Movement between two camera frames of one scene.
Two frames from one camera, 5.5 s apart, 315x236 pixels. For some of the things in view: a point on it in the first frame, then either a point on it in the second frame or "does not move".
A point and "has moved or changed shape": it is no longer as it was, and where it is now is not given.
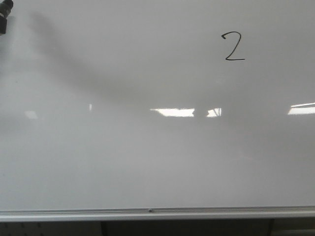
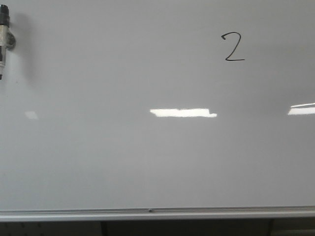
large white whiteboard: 108,104 does not move
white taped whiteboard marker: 6,6 has moved or changed shape
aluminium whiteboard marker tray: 253,213 does not move
